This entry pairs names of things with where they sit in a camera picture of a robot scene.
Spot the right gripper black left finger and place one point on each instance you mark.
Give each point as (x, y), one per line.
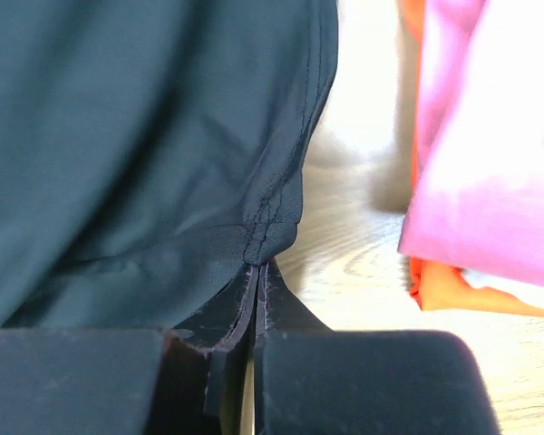
(184, 380)

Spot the black t shirt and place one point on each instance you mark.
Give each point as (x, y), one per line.
(150, 151)

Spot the folded dusty red t shirt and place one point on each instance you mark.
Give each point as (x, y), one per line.
(478, 202)

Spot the folded cream t shirt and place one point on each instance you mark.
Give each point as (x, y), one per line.
(527, 293)

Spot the folded orange t shirt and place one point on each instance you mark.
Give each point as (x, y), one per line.
(438, 286)

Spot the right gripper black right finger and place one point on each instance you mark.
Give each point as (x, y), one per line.
(310, 379)

